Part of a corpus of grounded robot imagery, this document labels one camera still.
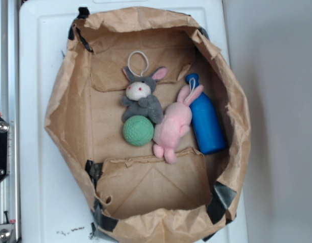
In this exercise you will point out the black mounting bracket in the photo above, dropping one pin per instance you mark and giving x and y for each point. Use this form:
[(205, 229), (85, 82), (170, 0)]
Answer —
[(4, 133)]

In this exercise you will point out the brown paper bag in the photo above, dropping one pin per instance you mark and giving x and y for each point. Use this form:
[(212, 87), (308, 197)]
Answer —
[(134, 196)]

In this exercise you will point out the aluminium frame rail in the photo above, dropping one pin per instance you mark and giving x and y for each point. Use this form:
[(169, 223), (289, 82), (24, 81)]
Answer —
[(10, 210)]

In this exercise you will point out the pink plush bunny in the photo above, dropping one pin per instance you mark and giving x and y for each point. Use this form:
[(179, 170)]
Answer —
[(176, 123)]

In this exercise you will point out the blue plastic bottle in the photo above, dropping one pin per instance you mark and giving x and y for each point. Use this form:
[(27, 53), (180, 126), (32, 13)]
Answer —
[(206, 125)]

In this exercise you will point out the grey plush bunny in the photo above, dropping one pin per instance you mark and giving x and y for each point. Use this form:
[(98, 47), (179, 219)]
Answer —
[(139, 98)]

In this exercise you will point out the white plastic tray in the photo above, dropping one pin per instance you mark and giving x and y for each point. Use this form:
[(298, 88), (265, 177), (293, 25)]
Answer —
[(53, 207)]

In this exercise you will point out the green textured ball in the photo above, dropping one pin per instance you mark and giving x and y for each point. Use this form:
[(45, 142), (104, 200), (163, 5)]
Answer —
[(138, 130)]

